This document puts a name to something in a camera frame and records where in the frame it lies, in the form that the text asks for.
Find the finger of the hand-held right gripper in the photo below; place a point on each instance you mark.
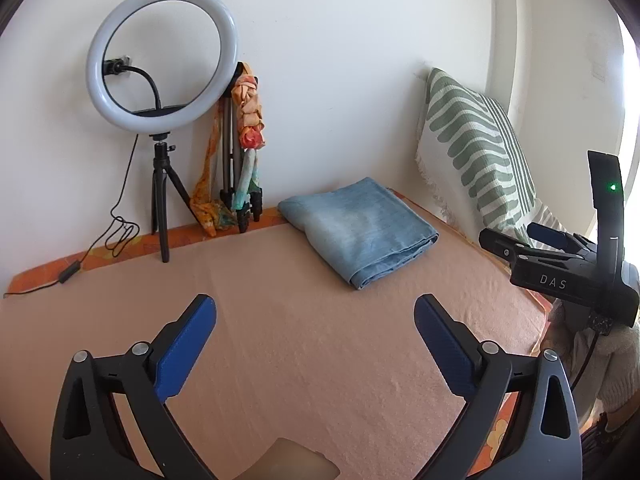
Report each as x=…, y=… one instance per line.
x=547, y=235
x=500, y=245

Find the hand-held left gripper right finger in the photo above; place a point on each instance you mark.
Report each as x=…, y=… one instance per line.
x=445, y=355

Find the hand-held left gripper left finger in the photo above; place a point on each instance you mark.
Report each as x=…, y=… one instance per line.
x=185, y=355

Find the blue denim pants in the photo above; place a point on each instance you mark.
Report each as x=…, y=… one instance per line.
x=360, y=230

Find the person's right forearm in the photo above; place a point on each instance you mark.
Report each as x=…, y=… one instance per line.
x=615, y=360

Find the green striped pillow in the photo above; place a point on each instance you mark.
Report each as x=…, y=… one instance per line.
x=475, y=150

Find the orange floral bed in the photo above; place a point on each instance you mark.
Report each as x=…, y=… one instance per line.
x=185, y=232

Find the person's striped clothing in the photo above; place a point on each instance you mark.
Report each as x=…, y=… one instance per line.
x=600, y=440

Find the black mini tripod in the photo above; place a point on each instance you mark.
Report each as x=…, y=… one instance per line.
x=161, y=185

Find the folded black tripod stand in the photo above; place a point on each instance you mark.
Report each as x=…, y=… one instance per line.
x=229, y=160

